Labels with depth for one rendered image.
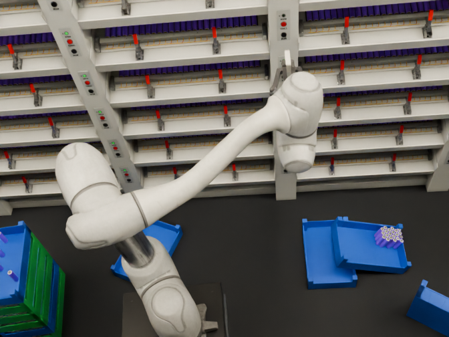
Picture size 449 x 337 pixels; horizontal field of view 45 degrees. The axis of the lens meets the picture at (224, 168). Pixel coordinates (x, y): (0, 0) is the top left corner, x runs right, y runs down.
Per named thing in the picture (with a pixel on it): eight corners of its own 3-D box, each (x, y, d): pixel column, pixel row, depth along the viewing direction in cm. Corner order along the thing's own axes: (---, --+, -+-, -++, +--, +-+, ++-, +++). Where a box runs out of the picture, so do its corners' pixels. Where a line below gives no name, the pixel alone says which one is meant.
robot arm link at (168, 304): (168, 356, 187) (154, 335, 169) (147, 312, 197) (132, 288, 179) (210, 333, 190) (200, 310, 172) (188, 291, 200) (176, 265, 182)
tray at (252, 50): (270, 59, 188) (269, 45, 179) (98, 72, 192) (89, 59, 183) (266, 9, 194) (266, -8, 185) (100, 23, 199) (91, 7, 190)
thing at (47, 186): (125, 192, 255) (117, 183, 242) (1, 198, 260) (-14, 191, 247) (126, 151, 261) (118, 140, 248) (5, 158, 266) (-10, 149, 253)
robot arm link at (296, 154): (311, 136, 159) (316, 105, 149) (316, 180, 150) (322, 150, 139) (274, 136, 159) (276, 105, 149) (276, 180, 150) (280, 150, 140)
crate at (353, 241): (393, 232, 243) (402, 223, 236) (402, 274, 231) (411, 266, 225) (330, 225, 237) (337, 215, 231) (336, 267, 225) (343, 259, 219)
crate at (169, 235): (154, 291, 238) (150, 283, 231) (114, 275, 244) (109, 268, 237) (183, 233, 253) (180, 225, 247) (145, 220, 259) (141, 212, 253)
